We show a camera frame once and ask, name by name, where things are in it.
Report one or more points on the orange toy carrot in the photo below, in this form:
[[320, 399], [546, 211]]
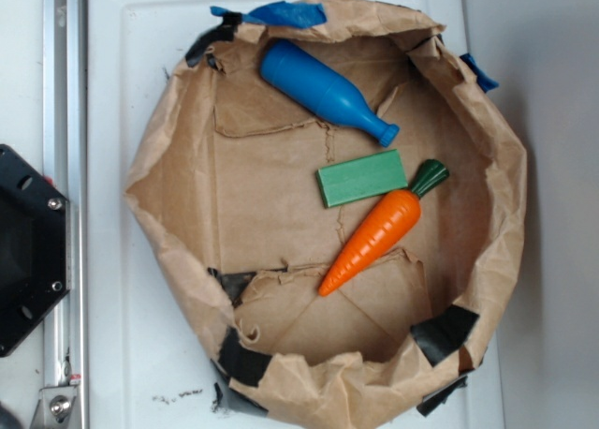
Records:
[[389, 220]]

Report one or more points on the blue tape piece right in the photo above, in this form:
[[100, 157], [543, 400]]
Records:
[[484, 81]]

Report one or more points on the brown paper bag bin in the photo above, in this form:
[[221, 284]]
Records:
[[224, 187]]

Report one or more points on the blue plastic toy bottle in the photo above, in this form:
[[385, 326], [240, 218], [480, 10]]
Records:
[[321, 90]]

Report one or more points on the metal corner bracket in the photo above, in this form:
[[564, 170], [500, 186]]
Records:
[[57, 408]]

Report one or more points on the white plastic tray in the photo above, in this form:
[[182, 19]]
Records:
[[146, 367]]

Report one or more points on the aluminium frame rail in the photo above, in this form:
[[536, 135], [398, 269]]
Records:
[[64, 155]]

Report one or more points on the green rectangular block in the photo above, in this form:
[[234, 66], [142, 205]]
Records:
[[361, 178]]

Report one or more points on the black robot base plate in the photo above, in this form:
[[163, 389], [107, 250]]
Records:
[[33, 249]]

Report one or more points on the blue tape strip top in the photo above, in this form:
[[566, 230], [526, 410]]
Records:
[[297, 15]]

